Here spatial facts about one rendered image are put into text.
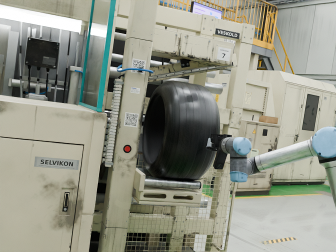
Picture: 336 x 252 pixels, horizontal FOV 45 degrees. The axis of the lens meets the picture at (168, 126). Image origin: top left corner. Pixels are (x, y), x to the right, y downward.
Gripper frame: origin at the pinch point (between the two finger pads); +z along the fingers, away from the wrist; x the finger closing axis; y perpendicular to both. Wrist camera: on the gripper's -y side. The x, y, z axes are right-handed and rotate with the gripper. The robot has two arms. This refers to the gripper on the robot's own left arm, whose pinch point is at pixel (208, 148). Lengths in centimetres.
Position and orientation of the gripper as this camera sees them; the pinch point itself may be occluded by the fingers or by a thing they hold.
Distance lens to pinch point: 207.0
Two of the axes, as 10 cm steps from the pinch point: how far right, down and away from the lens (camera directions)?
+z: -3.3, 0.3, 9.4
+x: -9.4, -1.1, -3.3
